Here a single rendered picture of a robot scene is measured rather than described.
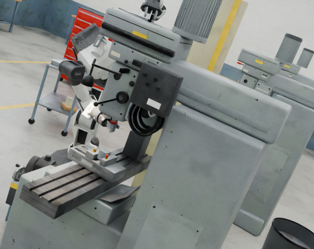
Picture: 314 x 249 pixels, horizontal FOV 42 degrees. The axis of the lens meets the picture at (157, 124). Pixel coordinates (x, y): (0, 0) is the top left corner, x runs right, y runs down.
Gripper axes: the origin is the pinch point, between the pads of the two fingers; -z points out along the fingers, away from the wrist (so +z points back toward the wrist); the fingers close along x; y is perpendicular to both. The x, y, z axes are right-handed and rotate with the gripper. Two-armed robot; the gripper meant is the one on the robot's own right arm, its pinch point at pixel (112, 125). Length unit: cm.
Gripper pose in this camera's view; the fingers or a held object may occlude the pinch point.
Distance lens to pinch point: 251.1
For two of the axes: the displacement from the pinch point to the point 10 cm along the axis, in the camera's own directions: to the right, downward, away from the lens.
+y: -3.5, 8.9, 2.7
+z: -6.5, -4.5, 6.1
